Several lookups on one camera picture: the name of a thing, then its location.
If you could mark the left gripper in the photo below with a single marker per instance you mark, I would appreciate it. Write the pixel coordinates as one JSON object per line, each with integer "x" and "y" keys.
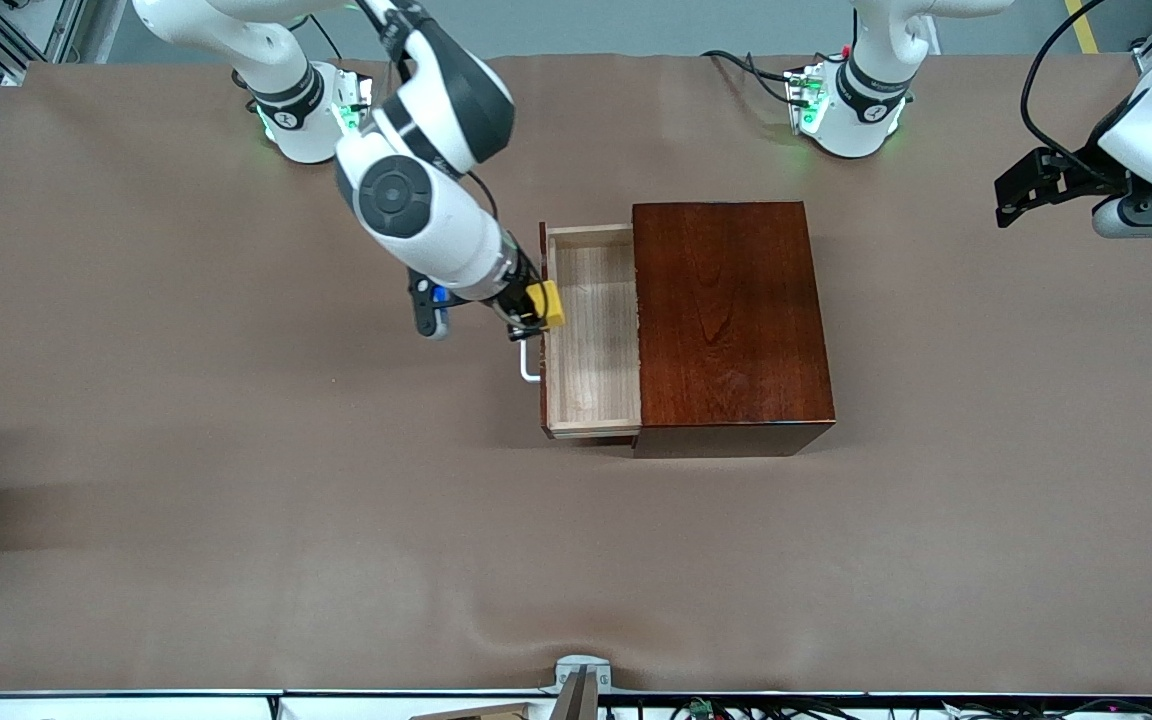
{"x": 1075, "y": 171}

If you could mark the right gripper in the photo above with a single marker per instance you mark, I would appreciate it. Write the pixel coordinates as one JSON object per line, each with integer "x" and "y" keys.
{"x": 516, "y": 297}

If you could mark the yellow block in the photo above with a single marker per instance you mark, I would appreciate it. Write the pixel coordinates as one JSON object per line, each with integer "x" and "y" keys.
{"x": 548, "y": 303}

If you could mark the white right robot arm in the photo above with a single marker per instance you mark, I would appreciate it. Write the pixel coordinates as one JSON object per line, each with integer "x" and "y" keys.
{"x": 436, "y": 100}

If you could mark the yellow floor tape strip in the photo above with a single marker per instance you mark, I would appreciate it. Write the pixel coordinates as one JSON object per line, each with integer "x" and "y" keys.
{"x": 1083, "y": 28}

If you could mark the dark wooden cabinet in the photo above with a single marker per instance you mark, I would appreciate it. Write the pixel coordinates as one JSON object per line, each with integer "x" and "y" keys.
{"x": 736, "y": 330}

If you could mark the brown table cloth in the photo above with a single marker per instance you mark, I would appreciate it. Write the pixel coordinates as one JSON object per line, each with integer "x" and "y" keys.
{"x": 436, "y": 550}

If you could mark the light wooden board piece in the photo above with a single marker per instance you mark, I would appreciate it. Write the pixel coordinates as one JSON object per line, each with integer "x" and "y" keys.
{"x": 486, "y": 714}

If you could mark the grey metal clamp bracket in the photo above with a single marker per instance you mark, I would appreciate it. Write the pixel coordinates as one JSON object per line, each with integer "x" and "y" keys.
{"x": 576, "y": 690}

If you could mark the white table edge rail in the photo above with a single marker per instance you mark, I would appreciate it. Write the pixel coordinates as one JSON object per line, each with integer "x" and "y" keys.
{"x": 86, "y": 710}

